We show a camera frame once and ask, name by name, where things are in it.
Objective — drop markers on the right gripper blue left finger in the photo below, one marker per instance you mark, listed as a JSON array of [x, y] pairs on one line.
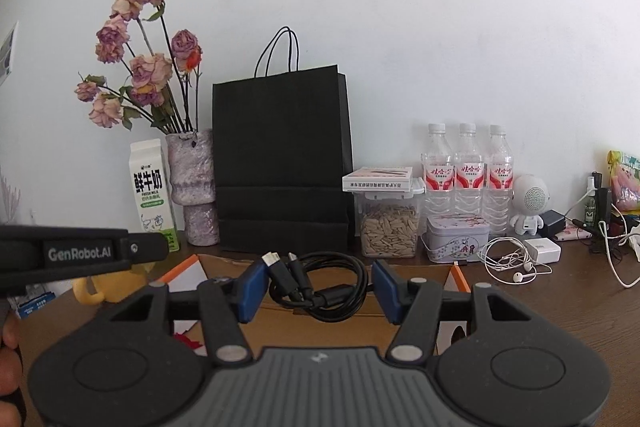
[[224, 307]]

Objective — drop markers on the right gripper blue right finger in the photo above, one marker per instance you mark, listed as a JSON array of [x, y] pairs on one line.
[[413, 307]]

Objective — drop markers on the person's left hand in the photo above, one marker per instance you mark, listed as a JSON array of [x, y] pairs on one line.
[[11, 366]]

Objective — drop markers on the blue white booklet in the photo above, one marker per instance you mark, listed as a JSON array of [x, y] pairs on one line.
[[36, 297]]

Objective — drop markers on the red orange cardboard box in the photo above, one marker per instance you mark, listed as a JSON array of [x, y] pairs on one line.
[[314, 300]]

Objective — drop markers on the decorated metal tin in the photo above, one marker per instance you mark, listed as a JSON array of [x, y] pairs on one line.
[[457, 237]]

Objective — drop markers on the yellow ceramic mug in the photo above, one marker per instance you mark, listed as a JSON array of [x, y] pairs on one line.
[[111, 287]]

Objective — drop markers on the clear jar of seeds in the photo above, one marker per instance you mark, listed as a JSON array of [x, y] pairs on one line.
[[389, 223]]

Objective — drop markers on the white flat box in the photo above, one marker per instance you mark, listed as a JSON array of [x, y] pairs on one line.
[[381, 179]]

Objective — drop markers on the middle water bottle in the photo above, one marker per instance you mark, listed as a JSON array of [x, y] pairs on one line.
[[470, 172]]

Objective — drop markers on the water bottle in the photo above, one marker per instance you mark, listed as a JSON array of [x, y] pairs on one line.
[[499, 177], [438, 172], [470, 172]]

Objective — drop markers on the white charger block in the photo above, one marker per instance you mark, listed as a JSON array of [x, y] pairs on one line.
[[543, 251]]

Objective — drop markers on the white green milk carton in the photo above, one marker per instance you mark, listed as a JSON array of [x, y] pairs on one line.
[[150, 187]]

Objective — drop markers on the left water bottle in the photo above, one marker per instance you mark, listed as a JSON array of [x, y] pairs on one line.
[[438, 172]]

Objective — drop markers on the purple textured vase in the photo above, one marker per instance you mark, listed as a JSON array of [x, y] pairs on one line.
[[191, 175]]

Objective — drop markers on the right water bottle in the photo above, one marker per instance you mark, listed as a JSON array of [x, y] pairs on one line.
[[499, 177]]

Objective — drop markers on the white robot figurine speaker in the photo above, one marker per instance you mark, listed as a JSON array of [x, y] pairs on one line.
[[530, 199]]

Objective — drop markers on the black power adapter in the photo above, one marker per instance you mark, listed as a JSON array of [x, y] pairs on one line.
[[550, 224]]

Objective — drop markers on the black paper shopping bag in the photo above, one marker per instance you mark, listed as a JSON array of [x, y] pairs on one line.
[[282, 145]]

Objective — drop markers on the small green bottle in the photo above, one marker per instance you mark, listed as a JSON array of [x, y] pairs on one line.
[[591, 205]]

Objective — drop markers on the dried pink rose bouquet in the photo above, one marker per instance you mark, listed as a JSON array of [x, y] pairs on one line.
[[163, 71]]

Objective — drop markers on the colourful snack packet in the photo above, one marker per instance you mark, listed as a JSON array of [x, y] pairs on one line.
[[624, 171]]

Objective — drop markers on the white wired earphones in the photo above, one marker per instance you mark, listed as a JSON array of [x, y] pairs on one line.
[[517, 268]]

